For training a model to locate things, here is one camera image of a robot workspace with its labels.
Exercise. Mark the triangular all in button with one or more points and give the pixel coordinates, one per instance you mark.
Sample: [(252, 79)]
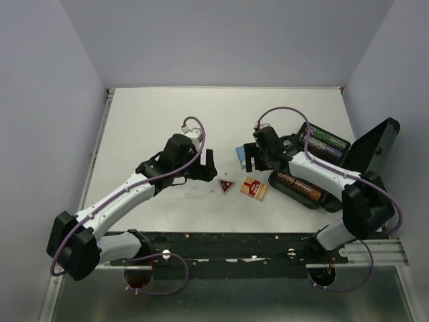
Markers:
[(225, 185)]

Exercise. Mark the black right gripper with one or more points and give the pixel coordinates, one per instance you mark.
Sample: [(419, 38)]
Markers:
[(251, 149)]

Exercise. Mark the blue playing card deck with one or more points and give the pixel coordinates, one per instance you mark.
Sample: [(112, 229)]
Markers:
[(241, 156)]

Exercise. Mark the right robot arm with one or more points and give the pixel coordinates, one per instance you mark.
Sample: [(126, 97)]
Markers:
[(366, 206)]

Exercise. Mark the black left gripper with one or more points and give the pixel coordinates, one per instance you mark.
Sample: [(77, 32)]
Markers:
[(206, 173)]

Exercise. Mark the brown orange chip roll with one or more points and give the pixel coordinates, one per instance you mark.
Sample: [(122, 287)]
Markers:
[(310, 191)]

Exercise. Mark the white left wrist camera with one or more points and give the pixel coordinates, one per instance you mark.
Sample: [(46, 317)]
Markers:
[(195, 134)]

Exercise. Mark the purple white chip roll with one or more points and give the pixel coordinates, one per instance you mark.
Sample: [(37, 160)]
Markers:
[(316, 146)]

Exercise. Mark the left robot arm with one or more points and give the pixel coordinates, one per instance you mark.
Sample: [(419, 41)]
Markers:
[(110, 214)]

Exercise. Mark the orange black chip roll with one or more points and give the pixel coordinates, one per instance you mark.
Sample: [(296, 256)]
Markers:
[(285, 179)]

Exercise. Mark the green purple chip roll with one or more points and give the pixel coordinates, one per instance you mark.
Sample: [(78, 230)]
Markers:
[(326, 138)]

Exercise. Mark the aluminium frame rail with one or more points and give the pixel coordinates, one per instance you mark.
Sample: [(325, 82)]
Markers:
[(377, 252)]

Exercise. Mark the red Texas Hold'em card deck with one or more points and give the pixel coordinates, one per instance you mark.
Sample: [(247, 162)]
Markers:
[(254, 188)]

